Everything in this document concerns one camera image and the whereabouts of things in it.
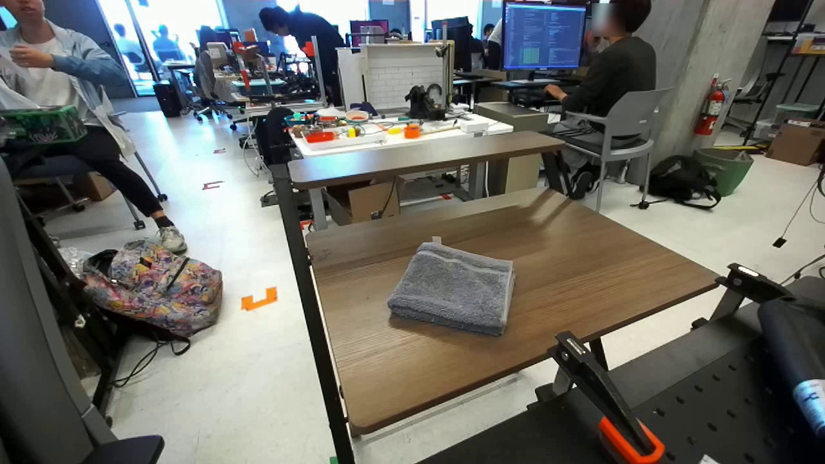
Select grey towel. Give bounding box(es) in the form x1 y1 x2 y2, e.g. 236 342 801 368
385 236 519 338

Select cardboard box under table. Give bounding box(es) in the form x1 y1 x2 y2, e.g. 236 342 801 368
325 181 403 228

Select white tray with toys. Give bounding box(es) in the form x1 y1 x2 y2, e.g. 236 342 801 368
288 106 519 160

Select black kettle shaped object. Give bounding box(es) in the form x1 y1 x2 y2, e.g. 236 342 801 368
403 79 452 121

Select white upright board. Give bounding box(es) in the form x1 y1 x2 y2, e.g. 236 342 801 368
334 38 458 112

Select bending person dark clothes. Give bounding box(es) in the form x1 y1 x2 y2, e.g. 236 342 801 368
254 5 348 109

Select computer monitor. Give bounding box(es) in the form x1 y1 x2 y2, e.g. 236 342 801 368
501 0 591 78

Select grey office chair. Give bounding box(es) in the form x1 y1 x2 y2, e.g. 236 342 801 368
548 85 669 213

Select seated person dark sweater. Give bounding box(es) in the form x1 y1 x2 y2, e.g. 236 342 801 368
538 0 660 139

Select colourful patterned backpack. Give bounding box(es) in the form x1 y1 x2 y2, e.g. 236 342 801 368
80 243 226 341

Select black backpack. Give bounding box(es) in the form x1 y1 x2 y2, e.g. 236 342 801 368
646 152 725 213

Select red fire extinguisher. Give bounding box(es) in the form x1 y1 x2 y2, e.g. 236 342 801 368
691 72 733 139

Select green bag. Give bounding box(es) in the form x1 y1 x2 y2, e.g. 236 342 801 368
693 143 758 197

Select black stand leg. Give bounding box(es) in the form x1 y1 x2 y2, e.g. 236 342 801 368
767 161 825 252

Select seated person light blue jacket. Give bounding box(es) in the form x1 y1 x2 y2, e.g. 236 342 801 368
0 0 191 258

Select brown cardboard box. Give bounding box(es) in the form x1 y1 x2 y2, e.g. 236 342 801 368
765 119 825 168

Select black cylindrical handheld device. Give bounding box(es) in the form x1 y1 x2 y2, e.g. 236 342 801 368
756 294 825 444

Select black office chair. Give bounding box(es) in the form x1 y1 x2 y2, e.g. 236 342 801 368
0 157 168 464

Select black metal table frame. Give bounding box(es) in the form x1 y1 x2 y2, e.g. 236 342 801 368
269 160 361 464

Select black clamp orange handle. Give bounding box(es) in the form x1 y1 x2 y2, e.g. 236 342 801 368
546 330 669 464

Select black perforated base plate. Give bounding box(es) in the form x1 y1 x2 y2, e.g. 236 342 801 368
417 276 825 464

